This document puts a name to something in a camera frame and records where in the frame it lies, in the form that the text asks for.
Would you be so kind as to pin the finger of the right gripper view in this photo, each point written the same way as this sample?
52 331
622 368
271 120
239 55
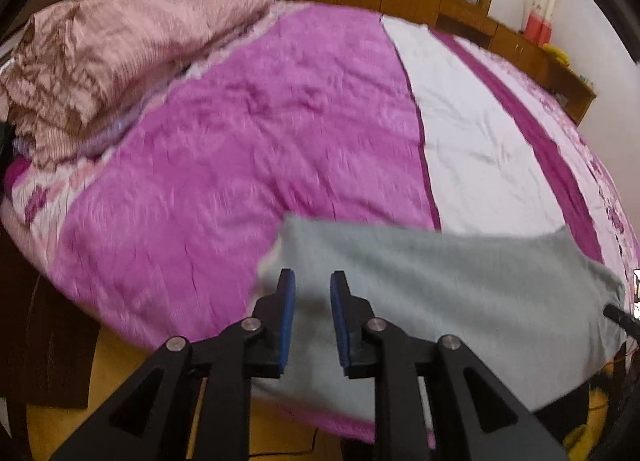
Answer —
625 321

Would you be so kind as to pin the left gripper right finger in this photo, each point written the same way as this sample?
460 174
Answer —
432 400

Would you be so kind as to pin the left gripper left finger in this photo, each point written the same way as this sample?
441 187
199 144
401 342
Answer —
192 398

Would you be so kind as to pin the grey sweat pants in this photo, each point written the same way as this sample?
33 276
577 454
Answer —
530 308

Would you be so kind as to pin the smartphone on bed edge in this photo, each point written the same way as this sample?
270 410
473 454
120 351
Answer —
636 282

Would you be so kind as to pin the dark wooden nightstand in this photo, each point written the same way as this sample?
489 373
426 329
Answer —
47 343

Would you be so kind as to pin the yellow item on cabinet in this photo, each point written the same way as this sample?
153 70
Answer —
557 54

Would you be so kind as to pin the purple white bedspread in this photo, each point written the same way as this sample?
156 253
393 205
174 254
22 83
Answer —
324 113

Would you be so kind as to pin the pink checked quilt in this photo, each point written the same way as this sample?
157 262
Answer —
81 64

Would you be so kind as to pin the long wooden cabinet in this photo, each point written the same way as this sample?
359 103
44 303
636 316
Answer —
461 19

